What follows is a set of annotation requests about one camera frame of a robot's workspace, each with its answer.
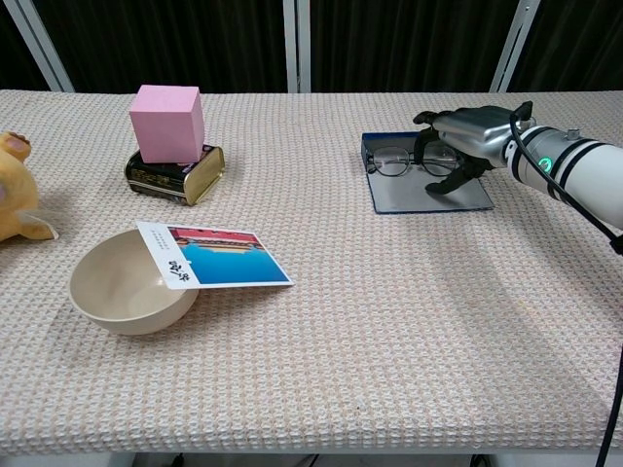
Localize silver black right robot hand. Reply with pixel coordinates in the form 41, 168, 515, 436
413, 100, 534, 196

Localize thin black-framed eyeglasses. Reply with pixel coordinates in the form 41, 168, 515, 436
365, 137, 463, 177

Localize blue folding glasses case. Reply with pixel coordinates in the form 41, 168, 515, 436
360, 130, 495, 215

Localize beige waffle tablecloth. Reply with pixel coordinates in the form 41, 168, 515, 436
0, 89, 623, 457

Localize blue red picture postcard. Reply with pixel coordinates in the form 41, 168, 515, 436
135, 221, 296, 292

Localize black gold tin can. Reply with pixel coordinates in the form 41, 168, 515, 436
125, 143, 226, 207

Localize pink foam cube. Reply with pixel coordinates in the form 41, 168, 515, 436
128, 84, 204, 165

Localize black curtain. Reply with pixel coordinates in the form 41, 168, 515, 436
0, 0, 623, 93

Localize beige bowl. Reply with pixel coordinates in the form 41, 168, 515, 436
68, 229, 200, 337

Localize yellow plush toy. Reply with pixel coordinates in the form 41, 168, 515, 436
0, 130, 59, 243

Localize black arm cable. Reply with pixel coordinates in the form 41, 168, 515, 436
508, 100, 623, 467

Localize grey metal frame post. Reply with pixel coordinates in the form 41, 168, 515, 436
281, 0, 312, 93
0, 0, 76, 93
487, 0, 542, 93

